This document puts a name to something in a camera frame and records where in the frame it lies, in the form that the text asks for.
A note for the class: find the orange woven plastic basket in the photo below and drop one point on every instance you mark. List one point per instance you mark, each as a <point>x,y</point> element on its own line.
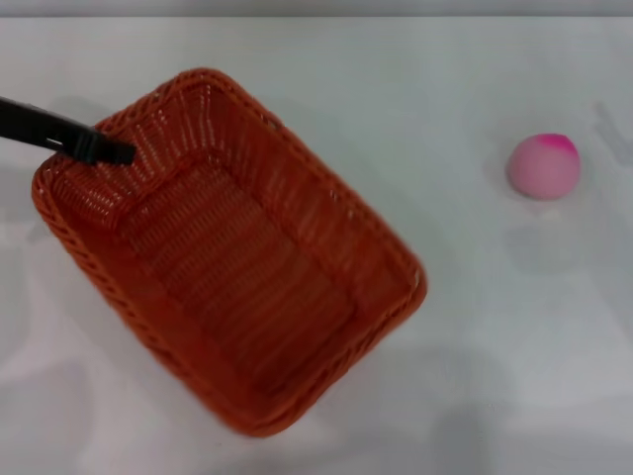
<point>257,277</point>

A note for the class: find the pink toy peach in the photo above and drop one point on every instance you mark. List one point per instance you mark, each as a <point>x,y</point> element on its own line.
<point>541,168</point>

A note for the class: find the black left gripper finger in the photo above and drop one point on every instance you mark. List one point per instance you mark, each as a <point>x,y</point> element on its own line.
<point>59,132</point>

